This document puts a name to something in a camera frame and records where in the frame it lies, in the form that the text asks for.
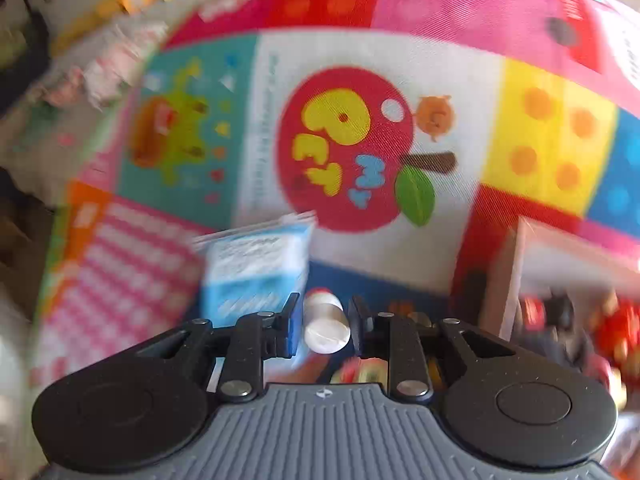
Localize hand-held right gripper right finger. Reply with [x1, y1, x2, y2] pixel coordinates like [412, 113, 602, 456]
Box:
[348, 294, 519, 405]

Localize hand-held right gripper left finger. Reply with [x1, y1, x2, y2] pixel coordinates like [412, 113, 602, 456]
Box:
[134, 291, 304, 405]

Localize small white bottle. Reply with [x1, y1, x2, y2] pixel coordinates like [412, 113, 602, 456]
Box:
[303, 287, 352, 355]

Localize blue tissue packet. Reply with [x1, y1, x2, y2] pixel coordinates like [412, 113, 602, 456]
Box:
[192, 211, 318, 361]

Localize pink cardboard box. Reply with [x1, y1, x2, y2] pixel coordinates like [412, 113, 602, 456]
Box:
[477, 215, 640, 411]

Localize doll keychain with red shirt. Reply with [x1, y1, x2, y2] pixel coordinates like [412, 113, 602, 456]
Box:
[519, 292, 581, 346]

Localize red toy figure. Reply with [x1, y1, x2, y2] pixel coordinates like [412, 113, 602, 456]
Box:
[595, 305, 640, 376]

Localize colourful printed play mat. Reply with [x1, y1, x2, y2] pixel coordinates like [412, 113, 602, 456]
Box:
[27, 0, 640, 480]

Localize pink cloth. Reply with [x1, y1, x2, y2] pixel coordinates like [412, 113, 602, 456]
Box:
[82, 22, 168, 108]

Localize dark object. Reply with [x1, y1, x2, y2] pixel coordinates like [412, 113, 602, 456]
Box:
[0, 10, 51, 111]

